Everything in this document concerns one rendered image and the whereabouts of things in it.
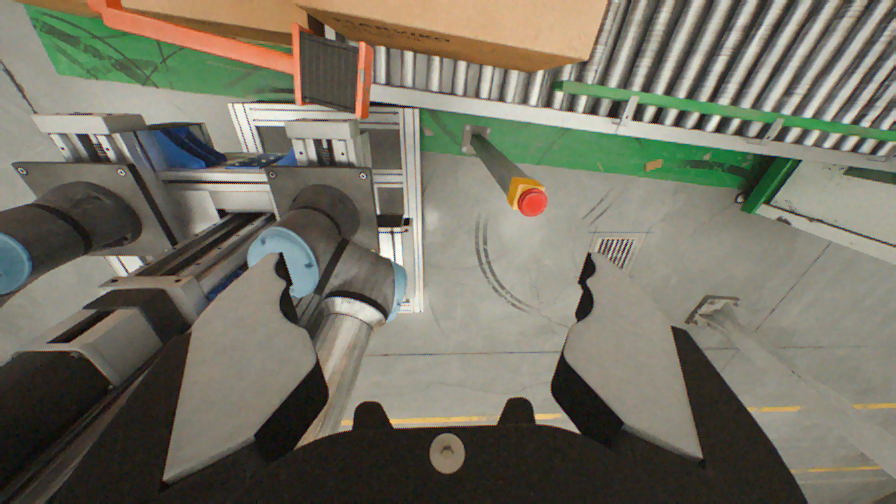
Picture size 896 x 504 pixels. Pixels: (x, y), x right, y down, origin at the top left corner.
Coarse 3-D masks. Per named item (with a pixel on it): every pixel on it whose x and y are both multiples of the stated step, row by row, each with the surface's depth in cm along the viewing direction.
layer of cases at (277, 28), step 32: (32, 0) 91; (64, 0) 81; (128, 0) 78; (160, 0) 79; (192, 0) 79; (224, 0) 79; (256, 0) 79; (288, 0) 80; (224, 32) 105; (256, 32) 92; (288, 32) 84; (320, 32) 92
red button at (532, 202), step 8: (528, 192) 62; (536, 192) 62; (520, 200) 63; (528, 200) 63; (536, 200) 63; (544, 200) 63; (520, 208) 64; (528, 208) 64; (536, 208) 64; (544, 208) 64; (528, 216) 65
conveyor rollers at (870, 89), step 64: (640, 0) 83; (704, 0) 84; (768, 0) 87; (832, 0) 86; (384, 64) 89; (640, 64) 92; (768, 64) 94; (832, 64) 96; (704, 128) 104; (768, 128) 106
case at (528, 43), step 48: (336, 0) 50; (384, 0) 51; (432, 0) 51; (480, 0) 51; (528, 0) 52; (576, 0) 52; (432, 48) 74; (480, 48) 63; (528, 48) 55; (576, 48) 56
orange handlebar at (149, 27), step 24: (96, 0) 30; (120, 0) 32; (120, 24) 31; (144, 24) 31; (168, 24) 31; (192, 48) 33; (216, 48) 33; (240, 48) 33; (264, 48) 33; (288, 72) 34
